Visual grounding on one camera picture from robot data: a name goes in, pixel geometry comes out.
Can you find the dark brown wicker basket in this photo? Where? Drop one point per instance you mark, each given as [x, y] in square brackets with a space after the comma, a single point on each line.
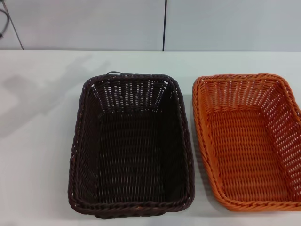
[131, 153]

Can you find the orange wicker basket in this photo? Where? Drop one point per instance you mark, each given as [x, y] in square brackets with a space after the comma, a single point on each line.
[247, 150]

